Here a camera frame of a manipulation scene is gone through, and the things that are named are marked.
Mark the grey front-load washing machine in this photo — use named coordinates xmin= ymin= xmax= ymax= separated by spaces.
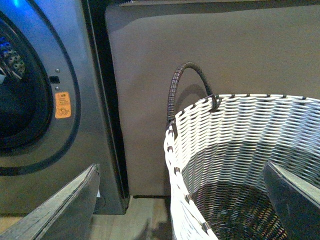
xmin=0 ymin=0 xmax=129 ymax=215

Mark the white woven laundry basket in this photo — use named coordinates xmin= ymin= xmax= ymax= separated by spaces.
xmin=163 ymin=94 xmax=320 ymax=240

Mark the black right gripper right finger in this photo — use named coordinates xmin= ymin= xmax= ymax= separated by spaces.
xmin=263 ymin=161 xmax=320 ymax=240

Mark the orange warning sticker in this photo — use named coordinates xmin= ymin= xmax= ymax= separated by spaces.
xmin=54 ymin=92 xmax=72 ymax=119

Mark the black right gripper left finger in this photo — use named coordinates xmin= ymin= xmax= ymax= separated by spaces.
xmin=0 ymin=164 xmax=100 ymax=240

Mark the stainless steel washer drum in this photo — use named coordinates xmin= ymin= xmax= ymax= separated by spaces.
xmin=0 ymin=36 xmax=26 ymax=83

